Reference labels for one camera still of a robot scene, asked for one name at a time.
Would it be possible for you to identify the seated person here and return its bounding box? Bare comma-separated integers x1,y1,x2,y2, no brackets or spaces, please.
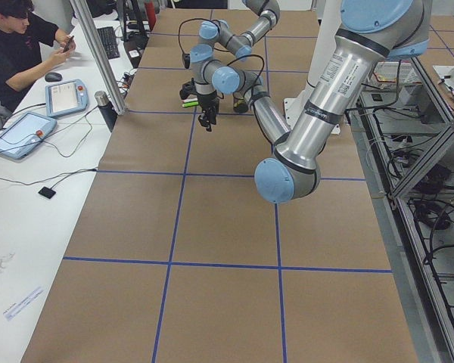
0,0,76,112

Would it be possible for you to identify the teach pendant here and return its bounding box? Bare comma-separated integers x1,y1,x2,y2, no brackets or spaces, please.
0,112,58,160
45,79,89,118

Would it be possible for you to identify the black computer mouse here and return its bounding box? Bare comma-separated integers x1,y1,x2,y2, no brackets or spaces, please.
44,72,63,82

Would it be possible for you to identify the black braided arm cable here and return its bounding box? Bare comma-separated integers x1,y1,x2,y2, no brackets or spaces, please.
177,17,268,99

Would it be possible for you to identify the small black puck device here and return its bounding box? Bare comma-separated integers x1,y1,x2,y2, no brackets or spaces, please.
38,186,56,200

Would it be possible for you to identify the brown table mat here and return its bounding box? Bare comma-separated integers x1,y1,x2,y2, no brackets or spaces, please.
23,10,417,362

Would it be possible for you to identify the black keyboard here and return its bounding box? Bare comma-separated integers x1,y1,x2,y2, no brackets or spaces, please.
97,26,120,59

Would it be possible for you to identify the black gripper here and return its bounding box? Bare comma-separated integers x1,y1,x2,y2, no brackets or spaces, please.
179,79,197,101
197,92,219,132

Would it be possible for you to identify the aluminium frame post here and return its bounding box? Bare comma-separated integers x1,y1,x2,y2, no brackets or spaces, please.
70,0,126,115

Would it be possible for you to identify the far teach pendant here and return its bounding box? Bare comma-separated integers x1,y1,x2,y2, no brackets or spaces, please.
45,79,89,118

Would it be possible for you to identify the near teach pendant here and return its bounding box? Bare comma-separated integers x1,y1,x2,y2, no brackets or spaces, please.
0,112,58,160

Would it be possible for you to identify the green highlighter pen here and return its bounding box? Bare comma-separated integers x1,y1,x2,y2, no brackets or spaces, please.
182,99,199,108

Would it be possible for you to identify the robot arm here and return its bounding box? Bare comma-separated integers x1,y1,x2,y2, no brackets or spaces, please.
179,1,281,107
190,1,432,203

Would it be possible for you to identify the black mesh pen cup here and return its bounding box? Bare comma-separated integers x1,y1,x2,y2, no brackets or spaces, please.
232,95,249,114

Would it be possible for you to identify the dark water bottle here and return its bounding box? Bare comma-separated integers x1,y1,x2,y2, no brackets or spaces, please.
94,90,117,132

